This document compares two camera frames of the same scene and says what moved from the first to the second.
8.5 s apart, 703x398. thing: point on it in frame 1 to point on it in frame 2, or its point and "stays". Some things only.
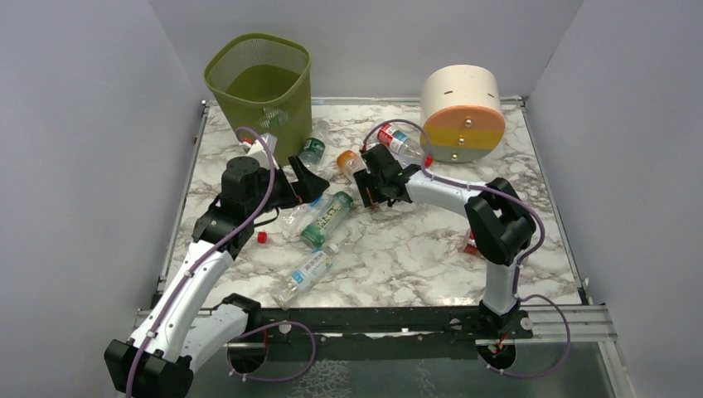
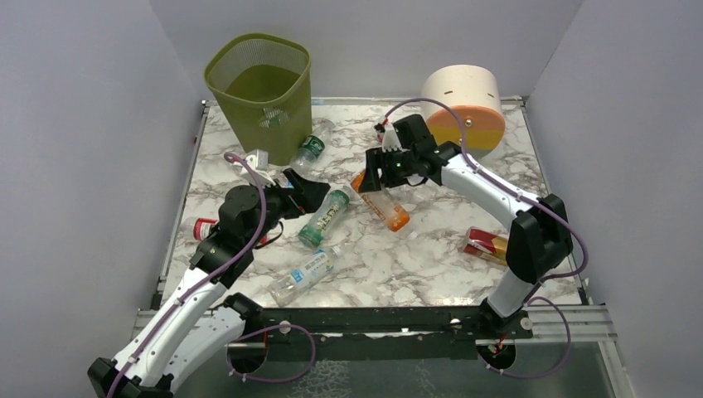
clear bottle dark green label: x=314 y=144 stays
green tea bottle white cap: x=327 y=217 stays
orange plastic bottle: x=350 y=162 to x=391 y=214
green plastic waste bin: x=263 y=83 stays
